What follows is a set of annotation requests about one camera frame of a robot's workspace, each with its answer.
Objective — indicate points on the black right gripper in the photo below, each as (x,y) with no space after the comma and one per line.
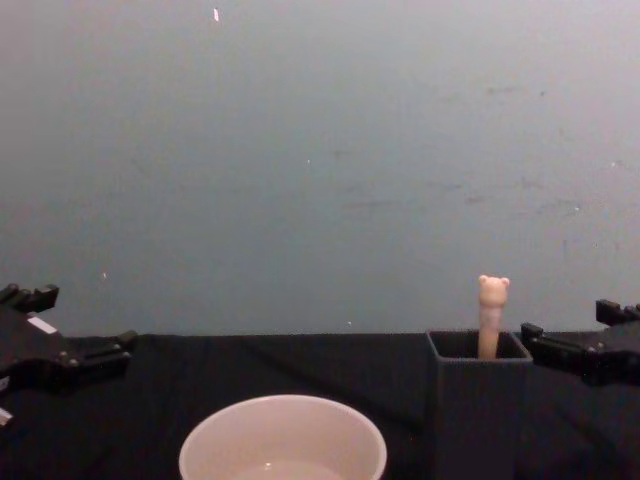
(622,357)

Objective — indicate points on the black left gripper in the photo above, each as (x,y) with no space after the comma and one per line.
(30,350)

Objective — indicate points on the cream bear-topped pen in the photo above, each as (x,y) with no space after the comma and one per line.
(492,305)

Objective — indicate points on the black square pen holder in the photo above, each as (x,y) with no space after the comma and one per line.
(480,400)

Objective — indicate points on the black table cloth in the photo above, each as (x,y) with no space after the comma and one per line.
(250,370)

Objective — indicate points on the white round bowl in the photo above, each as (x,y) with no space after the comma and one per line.
(285,430)

